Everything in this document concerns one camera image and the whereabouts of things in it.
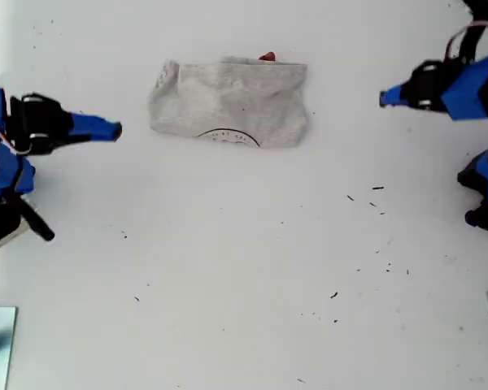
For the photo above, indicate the black camera stalk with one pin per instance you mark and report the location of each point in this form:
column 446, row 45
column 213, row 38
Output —
column 471, row 44

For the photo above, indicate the grey shirt with rust sleeves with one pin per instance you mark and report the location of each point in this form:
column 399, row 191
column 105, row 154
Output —
column 236, row 101

